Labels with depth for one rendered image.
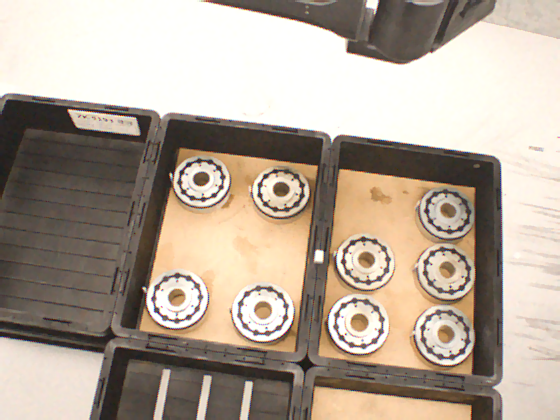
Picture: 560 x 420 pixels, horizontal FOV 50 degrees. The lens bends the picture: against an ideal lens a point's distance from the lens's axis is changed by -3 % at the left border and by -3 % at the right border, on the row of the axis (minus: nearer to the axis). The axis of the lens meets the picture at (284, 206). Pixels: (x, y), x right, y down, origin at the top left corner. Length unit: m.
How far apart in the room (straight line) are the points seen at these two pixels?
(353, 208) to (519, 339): 0.42
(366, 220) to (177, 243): 0.34
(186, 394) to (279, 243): 0.30
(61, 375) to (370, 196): 0.66
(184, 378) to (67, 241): 0.32
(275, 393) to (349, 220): 0.33
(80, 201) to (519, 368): 0.88
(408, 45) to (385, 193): 0.63
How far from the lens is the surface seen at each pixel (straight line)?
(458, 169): 1.14
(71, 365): 1.22
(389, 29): 0.54
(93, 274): 1.11
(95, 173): 1.19
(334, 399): 1.03
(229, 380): 1.03
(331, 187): 1.04
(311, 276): 0.97
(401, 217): 1.14
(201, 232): 1.10
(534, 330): 1.29
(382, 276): 1.06
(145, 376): 1.05
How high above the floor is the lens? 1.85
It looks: 66 degrees down
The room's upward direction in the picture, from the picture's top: 5 degrees clockwise
